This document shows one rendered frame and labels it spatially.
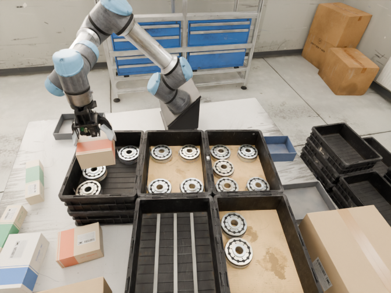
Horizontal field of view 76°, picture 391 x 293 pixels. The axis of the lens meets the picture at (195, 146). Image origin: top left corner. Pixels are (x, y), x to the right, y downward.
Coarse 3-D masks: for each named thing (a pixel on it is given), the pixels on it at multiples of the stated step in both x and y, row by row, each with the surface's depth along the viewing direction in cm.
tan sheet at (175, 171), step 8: (176, 152) 130; (200, 152) 130; (152, 160) 125; (176, 160) 126; (200, 160) 126; (152, 168) 121; (160, 168) 122; (168, 168) 122; (176, 168) 122; (184, 168) 122; (192, 168) 123; (200, 168) 123; (152, 176) 118; (160, 176) 118; (168, 176) 118; (176, 176) 118; (184, 176) 119; (192, 176) 119; (200, 176) 119; (176, 184) 115
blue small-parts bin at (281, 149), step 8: (264, 136) 151; (272, 136) 152; (280, 136) 152; (288, 136) 152; (272, 144) 156; (280, 144) 156; (288, 144) 152; (272, 152) 151; (280, 152) 151; (288, 152) 152; (296, 152) 142; (280, 160) 146; (288, 160) 146
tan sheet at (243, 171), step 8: (232, 152) 132; (232, 160) 127; (240, 160) 128; (256, 160) 128; (240, 168) 124; (248, 168) 124; (256, 168) 124; (232, 176) 120; (240, 176) 120; (248, 176) 120; (256, 176) 121; (264, 176) 121; (240, 184) 117
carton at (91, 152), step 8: (112, 128) 101; (80, 136) 93; (88, 136) 93; (104, 136) 94; (80, 144) 90; (88, 144) 90; (96, 144) 90; (104, 144) 91; (112, 144) 94; (80, 152) 87; (88, 152) 87; (96, 152) 88; (104, 152) 89; (112, 152) 90; (80, 160) 88; (88, 160) 89; (96, 160) 90; (104, 160) 91; (112, 160) 92; (88, 168) 92
